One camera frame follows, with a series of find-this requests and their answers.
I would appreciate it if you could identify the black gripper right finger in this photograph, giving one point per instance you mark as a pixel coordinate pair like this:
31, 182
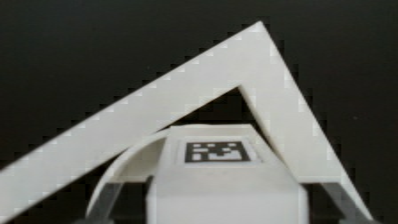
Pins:
336, 205

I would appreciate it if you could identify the white right fence rail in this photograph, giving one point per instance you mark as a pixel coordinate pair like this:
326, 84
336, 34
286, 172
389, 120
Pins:
290, 126

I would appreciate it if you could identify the white stool leg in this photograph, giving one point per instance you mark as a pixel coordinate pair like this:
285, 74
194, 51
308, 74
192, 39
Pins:
222, 183

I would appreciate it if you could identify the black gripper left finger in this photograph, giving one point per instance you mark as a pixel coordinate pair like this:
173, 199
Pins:
119, 205

